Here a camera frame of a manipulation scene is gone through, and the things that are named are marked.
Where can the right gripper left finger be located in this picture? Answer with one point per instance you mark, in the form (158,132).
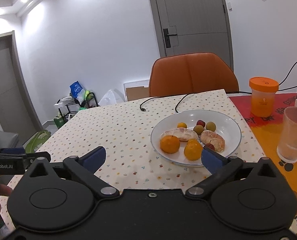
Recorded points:
(71,179)

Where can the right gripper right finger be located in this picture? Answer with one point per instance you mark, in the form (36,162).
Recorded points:
(242,175)

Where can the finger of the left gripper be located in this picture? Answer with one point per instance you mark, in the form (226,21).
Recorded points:
(29,157)

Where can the green plum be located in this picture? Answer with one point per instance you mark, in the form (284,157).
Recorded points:
(198,129)
(210,126)

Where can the red small apple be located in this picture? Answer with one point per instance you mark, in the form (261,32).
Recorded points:
(201,123)

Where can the large orange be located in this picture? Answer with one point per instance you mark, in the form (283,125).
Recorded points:
(170,144)

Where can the small tangerine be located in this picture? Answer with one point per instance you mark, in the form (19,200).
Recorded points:
(182,125)

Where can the green floor cushion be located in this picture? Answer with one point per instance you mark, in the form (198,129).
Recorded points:
(36,141)

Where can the small orange in bowl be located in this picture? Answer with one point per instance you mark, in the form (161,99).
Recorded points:
(193,141)

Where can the white bowl blue rim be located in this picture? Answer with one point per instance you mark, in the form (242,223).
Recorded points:
(226,127)

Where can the green box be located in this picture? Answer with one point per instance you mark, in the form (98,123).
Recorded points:
(59,121)

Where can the red yellow table mat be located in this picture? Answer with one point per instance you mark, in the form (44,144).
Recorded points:
(277,135)

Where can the floral white tablecloth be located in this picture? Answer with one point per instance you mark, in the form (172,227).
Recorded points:
(124,130)

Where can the grey door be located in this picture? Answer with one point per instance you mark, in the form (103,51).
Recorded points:
(17,113)
(200,25)

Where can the black metal shelf rack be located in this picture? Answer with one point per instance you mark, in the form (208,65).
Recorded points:
(68,106)

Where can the clear ribbed glass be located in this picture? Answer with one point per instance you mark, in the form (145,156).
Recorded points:
(287,146)

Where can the blue white plastic bag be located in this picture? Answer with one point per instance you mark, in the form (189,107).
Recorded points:
(77,91)

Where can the orange lidded plastic cup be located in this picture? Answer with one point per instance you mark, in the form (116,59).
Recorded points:
(263,90)

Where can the white framed board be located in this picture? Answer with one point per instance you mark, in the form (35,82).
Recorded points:
(136,90)

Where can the orange leather chair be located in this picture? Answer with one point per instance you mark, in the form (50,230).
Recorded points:
(191,73)

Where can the black door handle lock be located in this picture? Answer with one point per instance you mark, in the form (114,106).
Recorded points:
(167,36)

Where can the small white wall plate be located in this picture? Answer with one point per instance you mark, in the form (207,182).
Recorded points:
(229,6)

